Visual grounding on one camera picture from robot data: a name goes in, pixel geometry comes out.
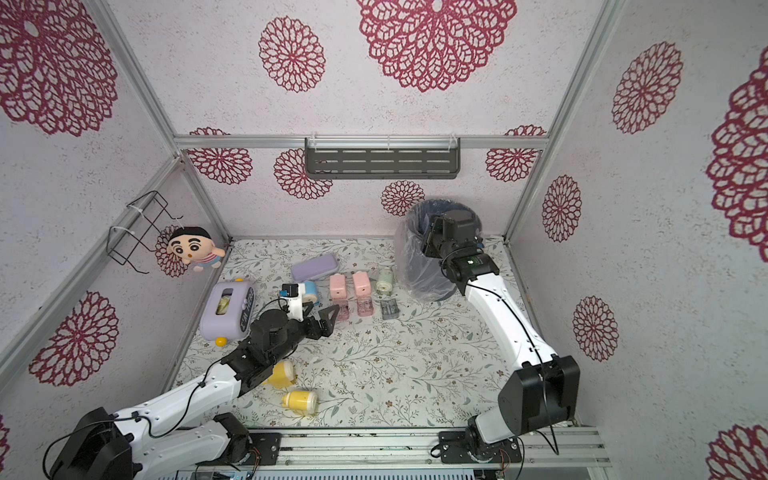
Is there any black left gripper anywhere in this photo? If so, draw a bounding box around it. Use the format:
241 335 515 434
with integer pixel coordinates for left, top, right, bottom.
269 302 339 367

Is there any blue pencil sharpener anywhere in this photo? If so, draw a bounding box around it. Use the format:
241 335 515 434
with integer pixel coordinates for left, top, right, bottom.
302 281 319 304

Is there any pink pencil sharpener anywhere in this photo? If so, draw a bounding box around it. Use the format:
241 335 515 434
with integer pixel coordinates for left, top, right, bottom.
352 271 372 298
329 274 348 300

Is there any pink sharpener shavings tray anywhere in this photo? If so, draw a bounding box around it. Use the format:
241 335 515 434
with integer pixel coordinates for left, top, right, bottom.
356 296 374 318

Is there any yellow pencil sharpener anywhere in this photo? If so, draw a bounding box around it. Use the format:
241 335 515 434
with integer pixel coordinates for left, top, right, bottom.
282 390 319 415
265 360 297 389

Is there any green pencil sharpener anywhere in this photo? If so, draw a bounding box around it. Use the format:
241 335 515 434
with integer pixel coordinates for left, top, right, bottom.
376 266 394 296

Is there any clear sharpener shavings tray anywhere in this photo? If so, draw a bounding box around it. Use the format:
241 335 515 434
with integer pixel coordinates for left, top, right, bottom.
380 298 400 320

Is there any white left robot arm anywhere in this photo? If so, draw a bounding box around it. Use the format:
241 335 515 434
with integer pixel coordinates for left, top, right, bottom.
42 303 340 479

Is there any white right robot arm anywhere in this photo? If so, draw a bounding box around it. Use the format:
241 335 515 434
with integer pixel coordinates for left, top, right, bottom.
422 210 580 447

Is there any purple pencil case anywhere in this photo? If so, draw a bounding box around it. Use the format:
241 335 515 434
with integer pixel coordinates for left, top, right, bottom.
291 253 339 283

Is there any clear plastic bin liner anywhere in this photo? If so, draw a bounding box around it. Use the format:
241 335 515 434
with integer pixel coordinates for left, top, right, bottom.
394 199 482 303

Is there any grey trash bin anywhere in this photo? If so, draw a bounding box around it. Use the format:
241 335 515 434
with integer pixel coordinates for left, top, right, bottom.
401 199 484 303

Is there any purple tissue box holder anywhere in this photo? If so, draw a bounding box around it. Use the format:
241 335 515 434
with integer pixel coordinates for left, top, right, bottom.
199 279 256 342

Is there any Shin-chan plush doll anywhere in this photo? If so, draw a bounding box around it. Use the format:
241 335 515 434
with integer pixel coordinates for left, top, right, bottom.
166 227 226 272

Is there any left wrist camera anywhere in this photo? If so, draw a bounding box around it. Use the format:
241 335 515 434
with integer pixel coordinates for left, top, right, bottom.
280 283 306 322

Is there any grey wall shelf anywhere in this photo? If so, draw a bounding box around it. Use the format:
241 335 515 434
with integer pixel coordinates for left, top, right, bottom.
304 137 461 180

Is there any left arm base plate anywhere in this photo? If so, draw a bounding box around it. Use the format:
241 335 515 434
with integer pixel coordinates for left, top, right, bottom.
196 431 282 468

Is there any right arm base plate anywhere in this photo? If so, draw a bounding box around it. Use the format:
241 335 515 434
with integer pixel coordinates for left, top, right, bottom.
430 429 523 464

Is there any black wire wall basket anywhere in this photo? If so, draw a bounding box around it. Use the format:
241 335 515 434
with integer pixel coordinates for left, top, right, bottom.
105 190 183 275

